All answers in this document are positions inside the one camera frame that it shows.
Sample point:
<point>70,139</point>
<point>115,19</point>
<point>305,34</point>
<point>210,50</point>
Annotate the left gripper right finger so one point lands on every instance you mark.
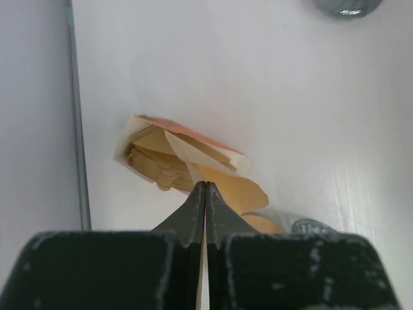
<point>248,269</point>

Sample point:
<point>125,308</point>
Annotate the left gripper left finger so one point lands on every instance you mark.
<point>156,269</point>

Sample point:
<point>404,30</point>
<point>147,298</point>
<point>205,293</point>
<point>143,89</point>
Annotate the brown paper coffee filter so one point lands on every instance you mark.
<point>238,190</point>

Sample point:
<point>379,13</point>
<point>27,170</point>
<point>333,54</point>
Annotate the grey glass dripper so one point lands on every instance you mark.
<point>310,226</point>

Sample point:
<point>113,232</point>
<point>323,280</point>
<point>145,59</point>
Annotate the coffee filter pack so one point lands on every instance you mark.
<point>169,154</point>

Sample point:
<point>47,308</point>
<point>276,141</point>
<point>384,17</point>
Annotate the clear glass pitcher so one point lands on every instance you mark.
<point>346,9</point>

